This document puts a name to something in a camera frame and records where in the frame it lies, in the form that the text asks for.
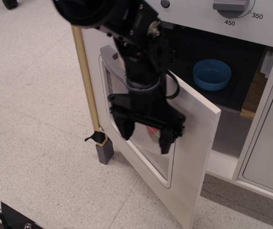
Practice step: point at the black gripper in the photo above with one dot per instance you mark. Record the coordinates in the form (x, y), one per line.
(150, 109)

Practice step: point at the white oven door with window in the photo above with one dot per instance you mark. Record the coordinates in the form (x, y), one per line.
(177, 177)

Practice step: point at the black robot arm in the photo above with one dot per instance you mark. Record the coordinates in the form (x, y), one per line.
(140, 40)

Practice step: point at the dark gray oven tray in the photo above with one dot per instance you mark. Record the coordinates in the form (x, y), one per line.
(192, 46)

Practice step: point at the white toy oven cabinet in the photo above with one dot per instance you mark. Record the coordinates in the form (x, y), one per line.
(237, 130)

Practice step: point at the red toy chili pepper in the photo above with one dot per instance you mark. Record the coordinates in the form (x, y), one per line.
(154, 134)

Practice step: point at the gray cabinet leg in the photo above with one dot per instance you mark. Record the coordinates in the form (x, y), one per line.
(105, 153)

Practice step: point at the blue plastic bowl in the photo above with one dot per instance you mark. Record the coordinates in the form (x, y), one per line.
(211, 75)

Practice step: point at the white cabinet door right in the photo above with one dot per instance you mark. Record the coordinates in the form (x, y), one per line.
(265, 133)

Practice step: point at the gray round button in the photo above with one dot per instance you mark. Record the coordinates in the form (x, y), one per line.
(165, 3)

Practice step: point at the gray temperature knob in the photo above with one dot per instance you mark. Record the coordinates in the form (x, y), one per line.
(230, 8)

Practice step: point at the black caster wheel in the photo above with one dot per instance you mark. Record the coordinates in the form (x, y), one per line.
(10, 4)

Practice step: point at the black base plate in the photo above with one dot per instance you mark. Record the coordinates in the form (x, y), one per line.
(16, 220)

